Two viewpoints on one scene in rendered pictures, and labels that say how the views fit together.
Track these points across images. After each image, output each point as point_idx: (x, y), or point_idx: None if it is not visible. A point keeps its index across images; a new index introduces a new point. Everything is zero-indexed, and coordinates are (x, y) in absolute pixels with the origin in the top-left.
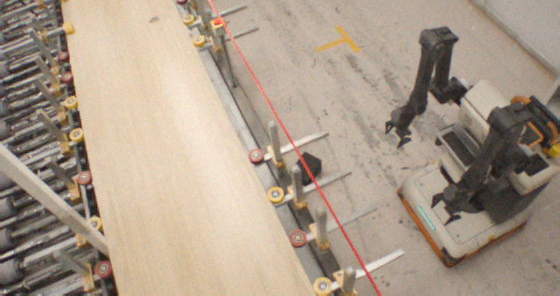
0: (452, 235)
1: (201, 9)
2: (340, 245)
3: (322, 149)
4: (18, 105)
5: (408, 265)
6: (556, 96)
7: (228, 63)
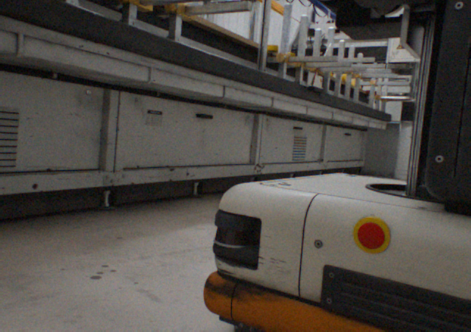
0: (275, 182)
1: (301, 40)
2: (155, 239)
3: None
4: None
5: (169, 291)
6: None
7: (261, 30)
